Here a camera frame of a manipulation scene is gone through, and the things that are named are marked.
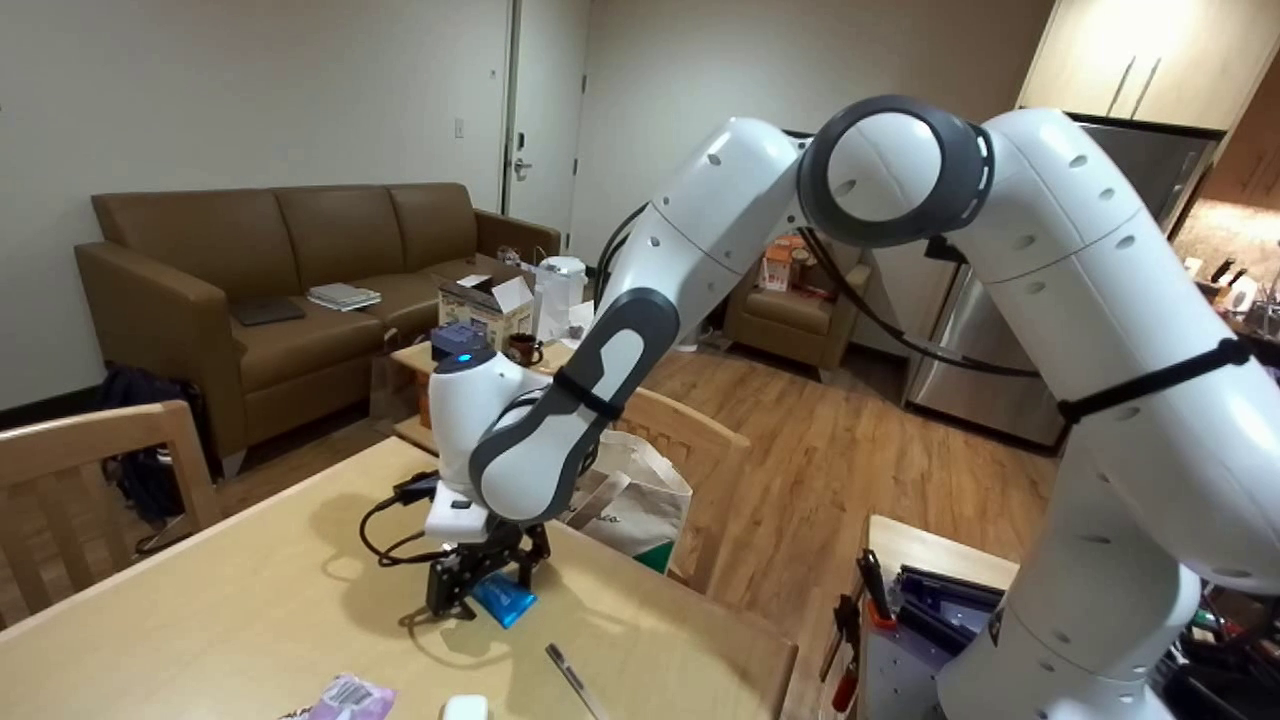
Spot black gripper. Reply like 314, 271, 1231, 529
426, 515, 556, 629

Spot clear plastic bag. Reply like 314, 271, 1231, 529
565, 419, 701, 573

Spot clear white pen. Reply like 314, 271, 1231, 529
540, 639, 610, 720

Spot purple foil packet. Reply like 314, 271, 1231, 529
281, 668, 400, 720

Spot small wooden side table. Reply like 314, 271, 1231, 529
383, 333, 565, 466

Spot curved back wooden chair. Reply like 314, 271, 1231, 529
613, 385, 756, 602

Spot open cardboard box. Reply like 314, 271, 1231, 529
438, 269, 540, 362

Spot white electric kettle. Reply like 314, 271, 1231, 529
528, 254, 594, 350

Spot white paper stack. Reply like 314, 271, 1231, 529
304, 279, 388, 320

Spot dark flat laptop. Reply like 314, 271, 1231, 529
228, 293, 314, 333

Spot navy blue backpack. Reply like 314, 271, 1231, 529
96, 366, 206, 540

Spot black orange bar clamp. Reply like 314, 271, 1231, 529
851, 546, 902, 639
827, 592, 870, 720

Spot brown leather sofa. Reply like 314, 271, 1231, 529
71, 179, 565, 471

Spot brown leather armchair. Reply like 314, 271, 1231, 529
722, 228, 881, 380

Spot slatted wooden dining chair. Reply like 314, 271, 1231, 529
0, 398, 225, 632

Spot grey perforated mounting plate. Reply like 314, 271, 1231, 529
855, 624, 997, 720

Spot orange printed package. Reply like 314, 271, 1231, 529
756, 228, 831, 302

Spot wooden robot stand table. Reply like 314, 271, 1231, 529
862, 514, 1027, 720

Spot white room door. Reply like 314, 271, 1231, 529
500, 0, 594, 239

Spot stainless steel refrigerator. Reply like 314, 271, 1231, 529
902, 114, 1231, 457

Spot beige upper kitchen cabinets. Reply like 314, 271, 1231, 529
1015, 0, 1280, 135

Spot black metal bracket bar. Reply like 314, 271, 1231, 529
891, 566, 1009, 659

